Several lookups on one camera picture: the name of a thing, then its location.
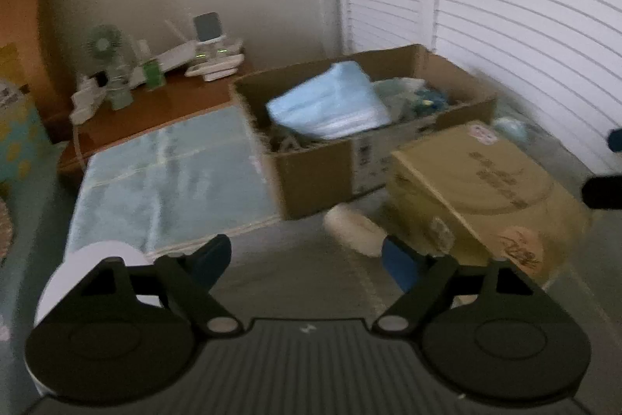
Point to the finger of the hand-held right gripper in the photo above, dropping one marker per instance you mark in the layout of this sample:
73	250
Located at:
602	192
616	140

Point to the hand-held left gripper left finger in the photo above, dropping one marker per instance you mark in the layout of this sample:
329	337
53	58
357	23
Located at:
214	257

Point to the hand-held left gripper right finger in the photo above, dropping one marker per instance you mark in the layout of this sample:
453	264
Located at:
396	264

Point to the cardboard box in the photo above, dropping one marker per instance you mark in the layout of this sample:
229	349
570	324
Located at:
486	196
316	177

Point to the teal soft items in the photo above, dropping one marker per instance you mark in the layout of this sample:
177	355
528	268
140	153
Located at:
413	99

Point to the light blue blanket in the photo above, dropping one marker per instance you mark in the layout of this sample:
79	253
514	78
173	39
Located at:
170	177

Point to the closed cardboard box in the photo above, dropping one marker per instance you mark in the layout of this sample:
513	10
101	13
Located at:
486	196

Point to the wooden nightstand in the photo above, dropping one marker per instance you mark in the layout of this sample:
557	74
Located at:
146	113

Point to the green bottle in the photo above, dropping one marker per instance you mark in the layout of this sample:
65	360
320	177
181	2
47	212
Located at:
153	74

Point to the white router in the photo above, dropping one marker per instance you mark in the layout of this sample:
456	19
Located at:
194	57

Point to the white power strip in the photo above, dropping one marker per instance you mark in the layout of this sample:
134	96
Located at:
87	99

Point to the phone on white stand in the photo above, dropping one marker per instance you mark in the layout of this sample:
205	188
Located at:
210	26

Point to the small green desk fan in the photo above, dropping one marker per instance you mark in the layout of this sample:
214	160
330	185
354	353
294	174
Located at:
103	43

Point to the wooden headboard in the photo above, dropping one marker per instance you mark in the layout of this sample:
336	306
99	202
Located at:
29	31

